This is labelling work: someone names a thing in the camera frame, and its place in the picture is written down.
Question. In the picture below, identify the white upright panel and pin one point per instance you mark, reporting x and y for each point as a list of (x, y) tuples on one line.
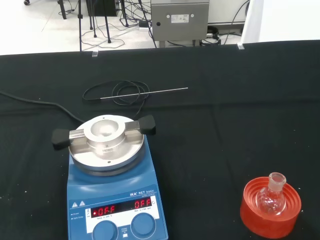
[(280, 20)]

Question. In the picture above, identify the thin steel probe rod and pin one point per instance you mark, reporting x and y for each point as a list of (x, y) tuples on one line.
[(150, 92)]

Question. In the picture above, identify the black and white power adapter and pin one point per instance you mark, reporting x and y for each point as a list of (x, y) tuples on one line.
[(144, 25)]

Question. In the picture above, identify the blue base lab heater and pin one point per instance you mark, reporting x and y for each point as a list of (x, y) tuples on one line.
[(112, 185)]

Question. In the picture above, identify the black bench cloth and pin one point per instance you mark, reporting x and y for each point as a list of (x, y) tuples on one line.
[(225, 125)]

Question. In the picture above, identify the grey metal cabinet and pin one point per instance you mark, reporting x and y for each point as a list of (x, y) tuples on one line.
[(180, 27)]

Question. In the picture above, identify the clear cloth clip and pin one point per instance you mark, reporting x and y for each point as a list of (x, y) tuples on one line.
[(95, 53), (240, 46)]

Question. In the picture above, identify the black tripod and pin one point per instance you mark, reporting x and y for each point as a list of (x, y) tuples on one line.
[(62, 8), (107, 25)]

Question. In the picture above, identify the black light stand pole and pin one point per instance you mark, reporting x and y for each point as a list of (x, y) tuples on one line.
[(80, 25)]

